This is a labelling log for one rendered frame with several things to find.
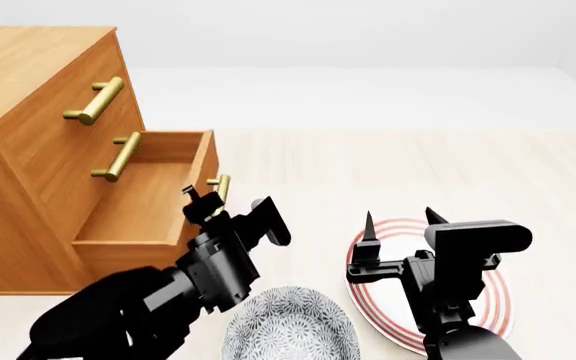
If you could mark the wooden three-drawer cabinet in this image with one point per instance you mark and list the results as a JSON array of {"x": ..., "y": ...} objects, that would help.
[{"x": 3, "y": 210}]

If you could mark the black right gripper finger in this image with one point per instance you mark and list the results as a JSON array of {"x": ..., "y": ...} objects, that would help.
[
  {"x": 434, "y": 216},
  {"x": 368, "y": 240}
]

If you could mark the black right gripper camera box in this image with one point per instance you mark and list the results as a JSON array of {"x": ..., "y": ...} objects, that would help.
[{"x": 473, "y": 240}]

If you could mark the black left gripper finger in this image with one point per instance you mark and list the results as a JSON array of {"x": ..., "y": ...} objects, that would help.
[
  {"x": 208, "y": 210},
  {"x": 190, "y": 197}
]

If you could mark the white plate with red rings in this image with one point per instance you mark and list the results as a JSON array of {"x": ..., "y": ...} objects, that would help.
[{"x": 393, "y": 303}]

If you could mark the black left gripper camera box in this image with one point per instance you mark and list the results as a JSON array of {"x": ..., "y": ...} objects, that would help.
[{"x": 268, "y": 223}]

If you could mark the wooden drawer front, mid-height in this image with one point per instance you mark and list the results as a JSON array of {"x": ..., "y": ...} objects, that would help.
[{"x": 70, "y": 198}]

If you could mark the grey floral patterned bowl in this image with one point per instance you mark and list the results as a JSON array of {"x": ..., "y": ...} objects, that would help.
[{"x": 290, "y": 326}]

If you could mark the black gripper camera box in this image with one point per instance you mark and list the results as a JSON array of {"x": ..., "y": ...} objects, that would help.
[
  {"x": 473, "y": 240},
  {"x": 268, "y": 223}
]

